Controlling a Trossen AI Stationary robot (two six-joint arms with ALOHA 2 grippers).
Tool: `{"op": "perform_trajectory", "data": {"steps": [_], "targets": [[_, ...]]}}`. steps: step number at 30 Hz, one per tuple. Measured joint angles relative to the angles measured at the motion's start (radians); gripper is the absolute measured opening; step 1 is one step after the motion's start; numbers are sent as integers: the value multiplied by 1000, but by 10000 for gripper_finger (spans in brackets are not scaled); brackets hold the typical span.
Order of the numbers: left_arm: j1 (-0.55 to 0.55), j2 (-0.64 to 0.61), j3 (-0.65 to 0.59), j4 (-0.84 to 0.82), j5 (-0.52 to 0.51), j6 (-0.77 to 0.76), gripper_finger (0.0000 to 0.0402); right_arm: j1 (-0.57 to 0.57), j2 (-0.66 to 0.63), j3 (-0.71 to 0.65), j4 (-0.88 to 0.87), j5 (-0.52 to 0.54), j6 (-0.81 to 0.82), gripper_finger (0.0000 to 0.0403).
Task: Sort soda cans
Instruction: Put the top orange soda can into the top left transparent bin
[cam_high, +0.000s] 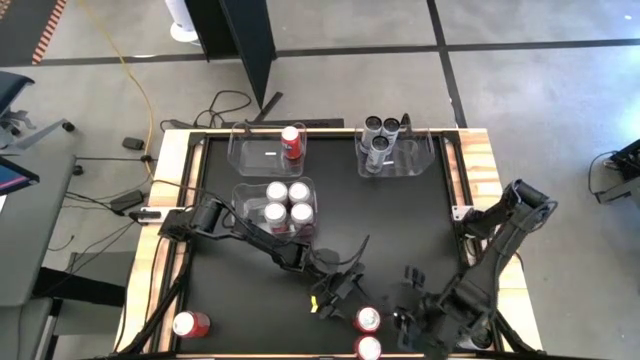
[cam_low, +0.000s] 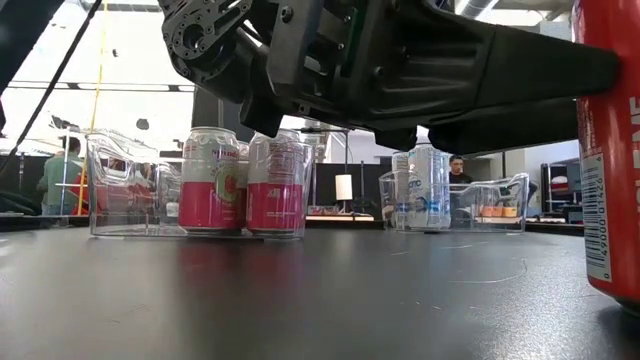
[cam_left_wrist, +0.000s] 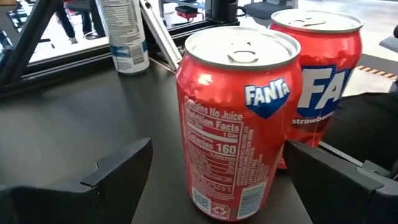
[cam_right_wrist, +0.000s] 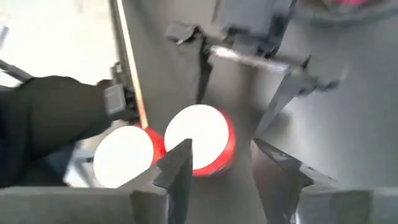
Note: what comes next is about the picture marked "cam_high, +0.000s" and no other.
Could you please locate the white cylindrical floor stand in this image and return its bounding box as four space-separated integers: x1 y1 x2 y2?
164 0 202 45

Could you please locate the dark computer screen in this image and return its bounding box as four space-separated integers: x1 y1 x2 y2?
0 154 41 197

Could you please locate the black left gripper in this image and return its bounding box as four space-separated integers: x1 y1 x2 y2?
309 272 377 322

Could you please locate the grey desk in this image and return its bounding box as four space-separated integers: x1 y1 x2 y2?
0 152 77 307

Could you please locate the black desk base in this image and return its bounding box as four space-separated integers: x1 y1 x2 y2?
32 267 126 307

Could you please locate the yellow floor cable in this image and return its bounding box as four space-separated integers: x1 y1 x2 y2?
79 0 155 177

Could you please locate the looped black floor cable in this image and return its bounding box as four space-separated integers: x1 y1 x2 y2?
192 88 254 129

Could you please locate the black equipment with cables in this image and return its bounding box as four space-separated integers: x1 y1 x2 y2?
588 138 640 205

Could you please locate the black power brick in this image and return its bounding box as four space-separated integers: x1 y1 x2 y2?
109 188 147 211

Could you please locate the clear plastic bin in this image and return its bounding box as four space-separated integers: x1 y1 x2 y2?
231 176 319 242
354 126 436 179
227 121 308 178

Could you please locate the dark blue office chair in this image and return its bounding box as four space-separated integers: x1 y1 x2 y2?
0 69 77 151

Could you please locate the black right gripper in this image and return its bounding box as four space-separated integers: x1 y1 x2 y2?
394 266 439 351

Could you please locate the black orange-striped floor mat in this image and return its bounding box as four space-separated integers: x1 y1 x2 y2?
0 0 69 66

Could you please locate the black vertical post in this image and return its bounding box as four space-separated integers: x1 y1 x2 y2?
183 0 285 124

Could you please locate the silver Celsius can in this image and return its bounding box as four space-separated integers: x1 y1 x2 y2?
360 114 385 151
364 134 392 175
380 117 402 151

